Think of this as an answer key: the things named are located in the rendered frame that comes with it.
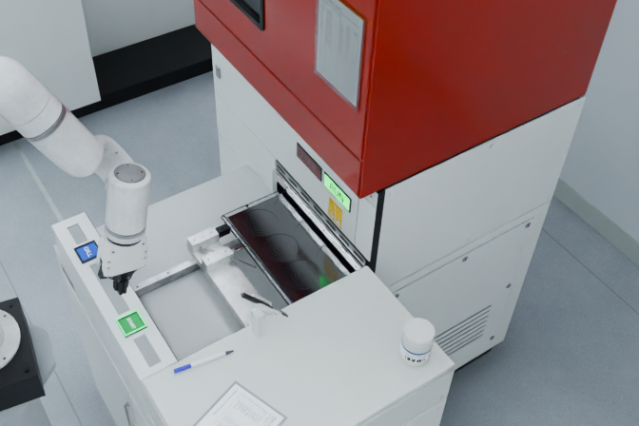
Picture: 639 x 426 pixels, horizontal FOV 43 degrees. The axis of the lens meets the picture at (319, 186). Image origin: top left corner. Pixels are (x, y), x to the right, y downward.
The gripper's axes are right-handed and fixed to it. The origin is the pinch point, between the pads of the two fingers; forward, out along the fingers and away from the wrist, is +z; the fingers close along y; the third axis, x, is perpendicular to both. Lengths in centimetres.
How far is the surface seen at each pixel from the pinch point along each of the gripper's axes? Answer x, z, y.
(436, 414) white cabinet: 50, 23, -62
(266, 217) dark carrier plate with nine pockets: -18, 11, -51
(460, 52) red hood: 15, -58, -67
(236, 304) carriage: 2.7, 17.5, -30.9
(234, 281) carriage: -3.9, 16.9, -34.0
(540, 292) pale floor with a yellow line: 3, 76, -181
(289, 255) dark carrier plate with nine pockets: -3, 12, -49
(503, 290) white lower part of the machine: 15, 41, -129
